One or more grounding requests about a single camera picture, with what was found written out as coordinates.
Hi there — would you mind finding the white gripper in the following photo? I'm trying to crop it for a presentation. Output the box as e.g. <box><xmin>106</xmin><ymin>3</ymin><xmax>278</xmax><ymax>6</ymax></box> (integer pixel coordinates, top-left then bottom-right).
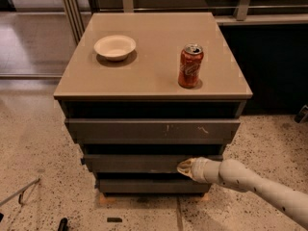
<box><xmin>177</xmin><ymin>158</ymin><xmax>220</xmax><ymax>184</ymax></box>

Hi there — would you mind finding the grey drawer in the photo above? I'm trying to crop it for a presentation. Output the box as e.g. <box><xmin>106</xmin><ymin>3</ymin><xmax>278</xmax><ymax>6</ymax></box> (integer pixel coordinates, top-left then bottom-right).
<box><xmin>80</xmin><ymin>153</ymin><xmax>224</xmax><ymax>174</ymax></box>
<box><xmin>64</xmin><ymin>118</ymin><xmax>240</xmax><ymax>144</ymax></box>
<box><xmin>96</xmin><ymin>179</ymin><xmax>211</xmax><ymax>193</ymax></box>

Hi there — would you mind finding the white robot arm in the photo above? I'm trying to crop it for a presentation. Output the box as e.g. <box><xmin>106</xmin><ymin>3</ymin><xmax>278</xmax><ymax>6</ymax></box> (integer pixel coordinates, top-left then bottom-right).
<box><xmin>177</xmin><ymin>157</ymin><xmax>308</xmax><ymax>229</ymax></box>

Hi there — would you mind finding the grey bottom drawer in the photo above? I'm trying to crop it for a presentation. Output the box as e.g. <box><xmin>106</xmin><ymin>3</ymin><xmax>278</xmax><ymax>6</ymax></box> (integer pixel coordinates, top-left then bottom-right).
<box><xmin>96</xmin><ymin>179</ymin><xmax>211</xmax><ymax>193</ymax></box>

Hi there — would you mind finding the grey drawer cabinet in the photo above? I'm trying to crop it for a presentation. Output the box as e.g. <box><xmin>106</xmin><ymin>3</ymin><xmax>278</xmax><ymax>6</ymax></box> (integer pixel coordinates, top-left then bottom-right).
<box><xmin>54</xmin><ymin>13</ymin><xmax>252</xmax><ymax>181</ymax></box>

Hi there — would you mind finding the grey top drawer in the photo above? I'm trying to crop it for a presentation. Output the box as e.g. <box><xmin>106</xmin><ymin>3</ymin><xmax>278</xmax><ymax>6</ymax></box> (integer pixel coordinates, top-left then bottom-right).
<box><xmin>64</xmin><ymin>118</ymin><xmax>240</xmax><ymax>144</ymax></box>

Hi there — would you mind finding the red soda can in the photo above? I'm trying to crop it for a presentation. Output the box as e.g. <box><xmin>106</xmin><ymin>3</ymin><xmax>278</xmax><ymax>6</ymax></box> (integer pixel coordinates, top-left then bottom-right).
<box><xmin>178</xmin><ymin>43</ymin><xmax>204</xmax><ymax>89</ymax></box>

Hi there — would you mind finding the black object at right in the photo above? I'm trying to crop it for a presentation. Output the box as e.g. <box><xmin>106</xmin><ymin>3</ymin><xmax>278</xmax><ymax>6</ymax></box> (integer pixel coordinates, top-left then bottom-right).
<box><xmin>295</xmin><ymin>105</ymin><xmax>308</xmax><ymax>123</ymax></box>

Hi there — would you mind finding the black object on floor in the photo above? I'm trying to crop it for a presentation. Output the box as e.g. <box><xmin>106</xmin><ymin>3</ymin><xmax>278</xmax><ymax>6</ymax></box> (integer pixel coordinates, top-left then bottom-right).
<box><xmin>58</xmin><ymin>218</ymin><xmax>68</xmax><ymax>231</ymax></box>

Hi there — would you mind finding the white paper bowl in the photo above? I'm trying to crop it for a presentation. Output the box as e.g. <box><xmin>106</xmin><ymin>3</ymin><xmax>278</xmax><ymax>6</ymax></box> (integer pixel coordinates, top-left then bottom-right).
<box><xmin>93</xmin><ymin>35</ymin><xmax>136</xmax><ymax>62</ymax></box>

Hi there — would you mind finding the metal rod on floor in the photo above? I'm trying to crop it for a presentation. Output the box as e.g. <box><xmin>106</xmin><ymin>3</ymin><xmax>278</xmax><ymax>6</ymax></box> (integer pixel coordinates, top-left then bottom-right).
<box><xmin>0</xmin><ymin>177</ymin><xmax>40</xmax><ymax>207</ymax></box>

